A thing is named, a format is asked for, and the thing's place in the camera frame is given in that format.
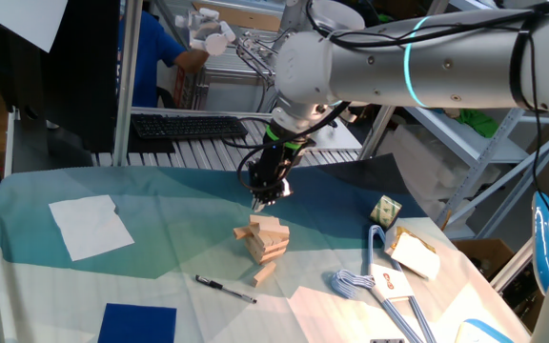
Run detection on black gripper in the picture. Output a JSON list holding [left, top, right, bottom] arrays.
[[247, 138, 310, 213]]

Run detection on white haptic control device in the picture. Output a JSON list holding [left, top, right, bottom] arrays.
[[173, 7, 237, 57]]

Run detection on bare person forearm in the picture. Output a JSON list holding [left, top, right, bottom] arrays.
[[173, 47, 211, 73]]

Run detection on blue green patterned tablecloth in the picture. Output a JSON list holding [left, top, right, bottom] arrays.
[[0, 164, 533, 343]]

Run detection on white flat board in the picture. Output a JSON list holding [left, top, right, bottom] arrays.
[[310, 118, 363, 152]]

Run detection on dark grey mat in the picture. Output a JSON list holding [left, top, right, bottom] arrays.
[[319, 152, 428, 218]]

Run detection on black ballpoint pen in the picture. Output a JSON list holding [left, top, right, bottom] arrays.
[[194, 274, 258, 305]]

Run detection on black computer keyboard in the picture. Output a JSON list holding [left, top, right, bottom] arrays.
[[130, 112, 250, 141]]

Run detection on printed packing tape roll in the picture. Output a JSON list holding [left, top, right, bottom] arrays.
[[368, 193, 403, 229]]

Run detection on blue white hanger bundle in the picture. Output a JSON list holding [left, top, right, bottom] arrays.
[[330, 224, 437, 343]]

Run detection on golden tissue pack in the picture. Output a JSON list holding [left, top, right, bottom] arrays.
[[383, 226, 442, 281]]

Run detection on wooden board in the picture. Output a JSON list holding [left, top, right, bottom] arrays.
[[192, 1, 283, 33]]

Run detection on blue square sheet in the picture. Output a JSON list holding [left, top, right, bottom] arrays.
[[96, 302, 178, 343]]

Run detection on white paper with notched corner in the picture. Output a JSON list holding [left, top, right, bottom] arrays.
[[48, 193, 136, 262]]

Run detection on person in blue shirt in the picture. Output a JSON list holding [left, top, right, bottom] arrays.
[[117, 10, 185, 109]]

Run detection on white round device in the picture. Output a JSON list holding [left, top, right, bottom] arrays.
[[281, 0, 366, 32]]

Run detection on brown cardboard box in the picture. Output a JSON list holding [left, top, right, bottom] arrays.
[[451, 236, 519, 287]]

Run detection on green cloth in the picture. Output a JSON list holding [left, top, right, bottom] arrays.
[[455, 108, 500, 139]]

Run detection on grey metal shelf rack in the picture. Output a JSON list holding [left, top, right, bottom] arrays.
[[405, 105, 549, 239]]

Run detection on black computer monitor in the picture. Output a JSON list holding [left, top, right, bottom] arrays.
[[0, 0, 122, 175]]

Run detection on large white board sheet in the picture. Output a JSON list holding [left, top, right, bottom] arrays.
[[0, 0, 70, 53]]

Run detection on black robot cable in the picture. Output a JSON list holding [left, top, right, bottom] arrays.
[[220, 0, 549, 194]]

